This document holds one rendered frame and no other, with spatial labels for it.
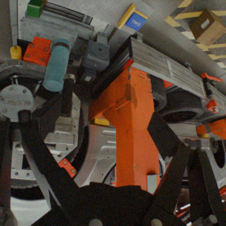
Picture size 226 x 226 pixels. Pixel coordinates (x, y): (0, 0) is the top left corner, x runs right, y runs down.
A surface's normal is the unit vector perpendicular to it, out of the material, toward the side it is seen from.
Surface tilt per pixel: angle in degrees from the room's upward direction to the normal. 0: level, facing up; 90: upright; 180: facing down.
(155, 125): 97
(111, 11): 0
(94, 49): 90
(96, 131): 90
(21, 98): 90
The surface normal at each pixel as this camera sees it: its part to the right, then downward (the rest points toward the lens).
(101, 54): 0.48, -0.30
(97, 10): 0.00, 0.94
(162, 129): -0.97, -0.18
